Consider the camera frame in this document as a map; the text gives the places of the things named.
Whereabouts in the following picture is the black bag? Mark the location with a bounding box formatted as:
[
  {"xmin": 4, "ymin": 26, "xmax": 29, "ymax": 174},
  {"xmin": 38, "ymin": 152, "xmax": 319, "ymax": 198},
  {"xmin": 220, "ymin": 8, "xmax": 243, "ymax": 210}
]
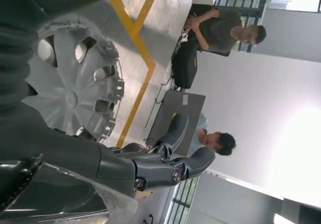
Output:
[{"xmin": 171, "ymin": 38, "xmax": 199, "ymax": 90}]

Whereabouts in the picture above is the shiny silver shell with film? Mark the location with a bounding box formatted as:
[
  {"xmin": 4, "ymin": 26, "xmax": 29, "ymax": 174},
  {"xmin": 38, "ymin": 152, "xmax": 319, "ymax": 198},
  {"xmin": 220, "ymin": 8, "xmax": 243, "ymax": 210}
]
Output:
[{"xmin": 0, "ymin": 161, "xmax": 139, "ymax": 224}]

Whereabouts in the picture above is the person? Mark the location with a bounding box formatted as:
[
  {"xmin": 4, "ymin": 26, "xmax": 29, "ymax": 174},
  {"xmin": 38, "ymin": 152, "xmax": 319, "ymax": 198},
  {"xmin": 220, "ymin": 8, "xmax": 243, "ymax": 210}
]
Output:
[
  {"xmin": 187, "ymin": 111, "xmax": 237, "ymax": 158},
  {"xmin": 182, "ymin": 5, "xmax": 268, "ymax": 57}
]

